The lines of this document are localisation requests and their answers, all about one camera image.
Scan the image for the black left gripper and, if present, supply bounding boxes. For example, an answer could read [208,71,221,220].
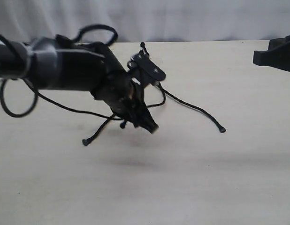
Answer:
[92,70,159,134]

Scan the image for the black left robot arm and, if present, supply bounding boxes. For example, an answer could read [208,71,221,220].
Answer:
[0,34,158,133]

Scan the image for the clear tape strip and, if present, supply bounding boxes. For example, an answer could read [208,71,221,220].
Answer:
[149,56,163,67]

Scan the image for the white backdrop curtain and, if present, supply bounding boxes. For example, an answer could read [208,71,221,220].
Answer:
[0,0,290,42]

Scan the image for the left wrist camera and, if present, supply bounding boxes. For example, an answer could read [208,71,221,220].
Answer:
[127,51,166,88]

